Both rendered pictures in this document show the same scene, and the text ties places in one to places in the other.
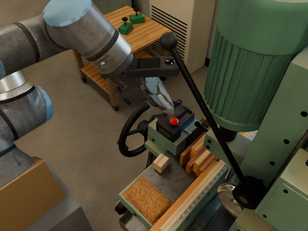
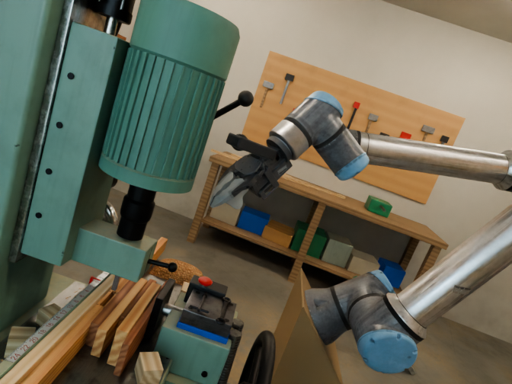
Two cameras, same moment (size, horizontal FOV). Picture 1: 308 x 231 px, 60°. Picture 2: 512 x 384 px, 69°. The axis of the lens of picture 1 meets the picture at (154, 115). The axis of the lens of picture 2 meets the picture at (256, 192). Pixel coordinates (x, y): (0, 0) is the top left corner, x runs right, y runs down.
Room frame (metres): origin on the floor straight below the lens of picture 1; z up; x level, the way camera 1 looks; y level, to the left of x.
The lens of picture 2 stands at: (1.11, -0.54, 1.39)
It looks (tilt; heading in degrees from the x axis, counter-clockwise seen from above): 12 degrees down; 136
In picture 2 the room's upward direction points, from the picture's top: 20 degrees clockwise
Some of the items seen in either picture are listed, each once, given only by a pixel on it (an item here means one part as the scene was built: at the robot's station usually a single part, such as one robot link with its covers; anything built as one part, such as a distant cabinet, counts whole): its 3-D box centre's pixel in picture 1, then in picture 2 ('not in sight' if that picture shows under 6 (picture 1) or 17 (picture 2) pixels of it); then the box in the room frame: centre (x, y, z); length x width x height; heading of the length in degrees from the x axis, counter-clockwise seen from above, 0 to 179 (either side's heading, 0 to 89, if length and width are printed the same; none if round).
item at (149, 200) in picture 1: (147, 195); (180, 269); (0.35, 0.02, 0.92); 0.14 x 0.09 x 0.04; 47
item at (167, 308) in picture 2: (187, 134); (174, 312); (0.56, -0.12, 0.95); 0.09 x 0.07 x 0.09; 137
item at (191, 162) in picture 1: (202, 153); (137, 306); (0.50, -0.17, 0.93); 0.16 x 0.02 x 0.05; 137
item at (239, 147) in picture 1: (228, 148); (114, 252); (0.45, -0.22, 1.03); 0.14 x 0.07 x 0.09; 47
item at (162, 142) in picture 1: (173, 131); (196, 336); (0.60, -0.07, 0.91); 0.15 x 0.14 x 0.09; 137
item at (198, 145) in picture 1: (208, 139); (136, 319); (0.55, -0.19, 0.94); 0.18 x 0.02 x 0.07; 137
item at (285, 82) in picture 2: not in sight; (347, 127); (-1.22, 2.60, 1.50); 2.00 x 0.04 x 0.90; 42
